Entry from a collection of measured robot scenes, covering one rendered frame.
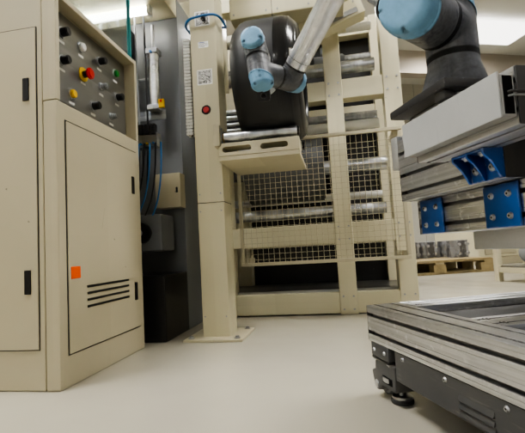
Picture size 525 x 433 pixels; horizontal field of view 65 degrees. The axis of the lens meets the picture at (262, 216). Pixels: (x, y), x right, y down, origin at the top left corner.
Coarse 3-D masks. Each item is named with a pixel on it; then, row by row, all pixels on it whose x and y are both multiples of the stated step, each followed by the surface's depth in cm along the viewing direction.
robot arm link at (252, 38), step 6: (246, 30) 131; (252, 30) 131; (258, 30) 130; (246, 36) 131; (252, 36) 130; (258, 36) 130; (264, 36) 133; (246, 42) 130; (252, 42) 130; (258, 42) 130; (264, 42) 133; (246, 48) 132; (252, 48) 131; (258, 48) 131; (264, 48) 133; (246, 54) 133
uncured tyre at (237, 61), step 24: (240, 24) 183; (264, 24) 176; (288, 24) 175; (240, 48) 173; (288, 48) 169; (240, 72) 172; (240, 96) 175; (288, 96) 172; (240, 120) 184; (264, 120) 180; (288, 120) 179
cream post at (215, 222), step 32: (192, 0) 200; (192, 32) 198; (192, 64) 197; (224, 96) 205; (224, 128) 200; (224, 192) 192; (224, 224) 189; (224, 256) 188; (224, 288) 187; (224, 320) 186
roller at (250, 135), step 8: (272, 128) 181; (280, 128) 180; (288, 128) 179; (296, 128) 179; (224, 136) 184; (232, 136) 183; (240, 136) 183; (248, 136) 182; (256, 136) 182; (264, 136) 181; (272, 136) 181; (280, 136) 181; (288, 136) 181
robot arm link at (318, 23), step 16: (320, 0) 125; (336, 0) 124; (320, 16) 126; (304, 32) 130; (320, 32) 129; (304, 48) 132; (288, 64) 136; (304, 64) 135; (288, 80) 137; (304, 80) 141
